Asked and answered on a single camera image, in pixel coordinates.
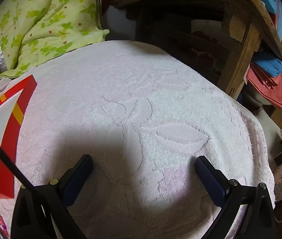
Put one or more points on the wooden table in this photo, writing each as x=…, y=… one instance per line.
x=240, y=49

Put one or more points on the red shallow box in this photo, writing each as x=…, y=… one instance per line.
x=10, y=142

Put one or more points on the pale pink embossed towel blanket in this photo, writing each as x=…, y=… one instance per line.
x=131, y=92

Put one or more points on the red folded cloth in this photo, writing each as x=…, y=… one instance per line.
x=268, y=84

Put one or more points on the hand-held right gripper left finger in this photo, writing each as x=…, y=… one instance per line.
x=77, y=181

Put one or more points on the green clover print quilt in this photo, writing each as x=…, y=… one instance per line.
x=43, y=17

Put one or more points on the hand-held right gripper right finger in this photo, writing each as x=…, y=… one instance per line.
x=209, y=179

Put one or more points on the blue folded cloth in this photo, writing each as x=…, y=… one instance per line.
x=268, y=64

